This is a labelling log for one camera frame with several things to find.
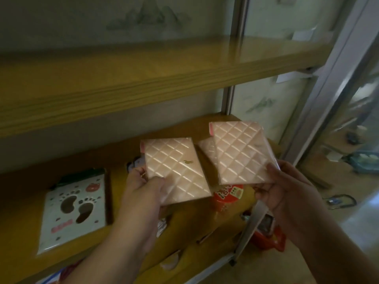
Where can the person's right hand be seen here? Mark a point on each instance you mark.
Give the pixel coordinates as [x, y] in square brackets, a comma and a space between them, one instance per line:
[293, 198]

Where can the dark snack packet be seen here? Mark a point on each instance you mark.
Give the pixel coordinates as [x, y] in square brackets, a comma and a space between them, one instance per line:
[266, 223]

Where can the white paper note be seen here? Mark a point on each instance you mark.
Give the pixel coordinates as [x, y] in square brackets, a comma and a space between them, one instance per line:
[291, 76]
[303, 34]

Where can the white round cup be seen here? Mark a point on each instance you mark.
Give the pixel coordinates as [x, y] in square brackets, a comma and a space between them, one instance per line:
[171, 260]

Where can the wooden shelf board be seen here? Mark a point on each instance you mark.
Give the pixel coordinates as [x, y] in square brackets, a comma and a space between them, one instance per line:
[213, 251]
[118, 156]
[189, 221]
[118, 85]

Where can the flat striped packet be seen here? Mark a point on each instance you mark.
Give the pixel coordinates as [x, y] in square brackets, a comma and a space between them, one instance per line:
[204, 238]

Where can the person's right forearm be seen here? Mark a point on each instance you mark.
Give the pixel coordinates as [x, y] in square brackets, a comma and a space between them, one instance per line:
[334, 254]

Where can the mint footprint card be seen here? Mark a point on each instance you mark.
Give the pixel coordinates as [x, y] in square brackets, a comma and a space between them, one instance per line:
[53, 233]

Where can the person's left forearm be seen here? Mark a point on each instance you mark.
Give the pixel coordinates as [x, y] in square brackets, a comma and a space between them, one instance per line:
[112, 263]

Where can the red round tub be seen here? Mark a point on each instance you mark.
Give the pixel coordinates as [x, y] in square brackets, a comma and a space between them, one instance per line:
[228, 198]

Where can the teal plastic basket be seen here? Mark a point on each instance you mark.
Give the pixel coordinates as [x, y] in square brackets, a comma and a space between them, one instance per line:
[364, 162]

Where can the person's left hand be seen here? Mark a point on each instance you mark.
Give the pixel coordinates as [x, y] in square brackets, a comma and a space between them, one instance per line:
[139, 204]

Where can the red plastic basket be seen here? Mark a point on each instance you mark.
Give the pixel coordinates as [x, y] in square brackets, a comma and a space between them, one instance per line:
[275, 242]

